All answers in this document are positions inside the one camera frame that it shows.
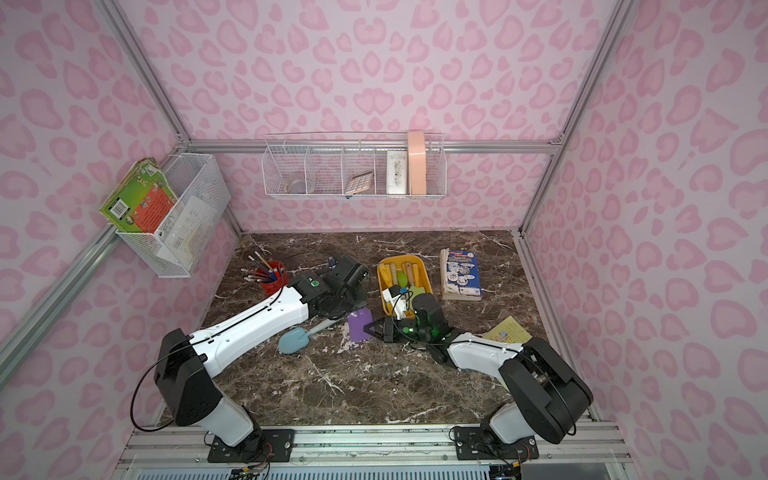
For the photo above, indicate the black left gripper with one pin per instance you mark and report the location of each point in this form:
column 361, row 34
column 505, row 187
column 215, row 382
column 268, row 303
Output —
column 339, row 306

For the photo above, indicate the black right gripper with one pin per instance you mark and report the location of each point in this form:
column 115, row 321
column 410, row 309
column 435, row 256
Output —
column 395, row 327

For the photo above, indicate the purple plastic shovel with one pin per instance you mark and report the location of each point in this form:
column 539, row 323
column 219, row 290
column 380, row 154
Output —
column 358, row 321

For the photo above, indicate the light green shovel wooden handle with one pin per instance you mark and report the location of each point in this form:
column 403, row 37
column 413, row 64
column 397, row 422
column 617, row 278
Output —
column 413, row 274

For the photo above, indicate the green shovel yellow handle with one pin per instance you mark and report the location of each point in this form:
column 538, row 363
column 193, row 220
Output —
column 402, row 278

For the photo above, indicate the teal plastic shovel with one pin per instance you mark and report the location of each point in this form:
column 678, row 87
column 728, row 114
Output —
column 298, row 338

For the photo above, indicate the yellow plastic scoop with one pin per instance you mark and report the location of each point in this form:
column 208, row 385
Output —
column 399, row 297

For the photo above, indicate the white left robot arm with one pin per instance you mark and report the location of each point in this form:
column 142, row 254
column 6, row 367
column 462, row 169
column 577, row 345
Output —
column 188, row 363

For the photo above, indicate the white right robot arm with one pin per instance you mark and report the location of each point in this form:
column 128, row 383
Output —
column 547, row 396

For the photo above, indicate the yellow plastic storage box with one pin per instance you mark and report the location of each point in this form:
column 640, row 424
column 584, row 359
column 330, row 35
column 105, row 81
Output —
column 385, row 282

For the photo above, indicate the white box in shelf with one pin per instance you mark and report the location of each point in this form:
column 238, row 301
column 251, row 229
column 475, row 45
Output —
column 396, row 172

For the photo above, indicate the red pen cup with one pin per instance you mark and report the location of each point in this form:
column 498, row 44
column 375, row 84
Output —
column 272, row 277

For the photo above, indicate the yellow green booklet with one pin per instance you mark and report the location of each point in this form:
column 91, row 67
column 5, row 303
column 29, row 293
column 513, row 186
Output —
column 508, row 331

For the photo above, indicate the small brown palette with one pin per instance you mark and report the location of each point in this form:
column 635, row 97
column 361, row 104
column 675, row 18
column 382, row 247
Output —
column 359, row 184

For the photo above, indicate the round glass jar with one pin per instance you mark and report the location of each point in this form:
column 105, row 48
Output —
column 296, row 184

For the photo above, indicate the pink case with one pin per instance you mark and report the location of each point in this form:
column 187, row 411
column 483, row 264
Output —
column 417, row 164

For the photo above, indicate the green red book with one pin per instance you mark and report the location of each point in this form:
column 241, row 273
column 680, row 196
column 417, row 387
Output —
column 141, row 201

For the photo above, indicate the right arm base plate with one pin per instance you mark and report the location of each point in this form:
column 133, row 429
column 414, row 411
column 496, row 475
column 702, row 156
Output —
column 477, row 443

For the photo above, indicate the white wire wall shelf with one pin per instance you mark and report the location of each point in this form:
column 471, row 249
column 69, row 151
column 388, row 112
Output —
column 329, row 160

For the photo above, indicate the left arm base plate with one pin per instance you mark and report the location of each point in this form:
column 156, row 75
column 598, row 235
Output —
column 270, row 445

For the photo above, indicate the white wire wall basket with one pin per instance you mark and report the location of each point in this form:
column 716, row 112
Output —
column 176, row 246

